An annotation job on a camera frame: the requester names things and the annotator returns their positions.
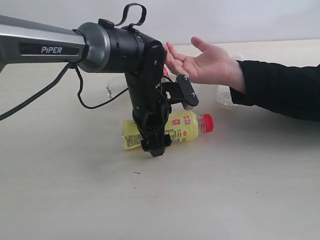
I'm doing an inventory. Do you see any clear bottle red label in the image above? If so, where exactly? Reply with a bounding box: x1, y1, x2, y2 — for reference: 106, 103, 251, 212
105, 65, 173, 99

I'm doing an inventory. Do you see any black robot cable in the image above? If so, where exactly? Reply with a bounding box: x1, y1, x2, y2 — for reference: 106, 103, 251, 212
0, 3, 173, 137

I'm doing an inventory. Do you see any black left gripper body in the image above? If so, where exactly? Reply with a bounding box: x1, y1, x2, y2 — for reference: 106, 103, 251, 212
124, 72, 171, 157

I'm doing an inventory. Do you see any white tea bottle fruit label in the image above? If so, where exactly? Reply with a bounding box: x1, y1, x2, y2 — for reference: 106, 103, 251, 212
215, 53, 245, 110

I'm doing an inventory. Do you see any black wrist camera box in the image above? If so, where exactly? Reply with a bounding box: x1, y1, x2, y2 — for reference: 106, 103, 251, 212
161, 74, 199, 111

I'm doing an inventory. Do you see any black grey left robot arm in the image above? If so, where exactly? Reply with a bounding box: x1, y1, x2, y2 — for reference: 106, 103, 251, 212
0, 16, 171, 157

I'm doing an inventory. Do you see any black sleeved forearm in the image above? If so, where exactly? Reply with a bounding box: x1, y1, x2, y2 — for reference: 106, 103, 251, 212
230, 60, 320, 122

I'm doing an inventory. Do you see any yellow label bottle red cap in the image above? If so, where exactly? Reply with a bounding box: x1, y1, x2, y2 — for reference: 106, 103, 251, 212
121, 110, 214, 151

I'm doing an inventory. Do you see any open human hand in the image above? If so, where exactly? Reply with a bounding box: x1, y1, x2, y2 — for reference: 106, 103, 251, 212
164, 36, 246, 94

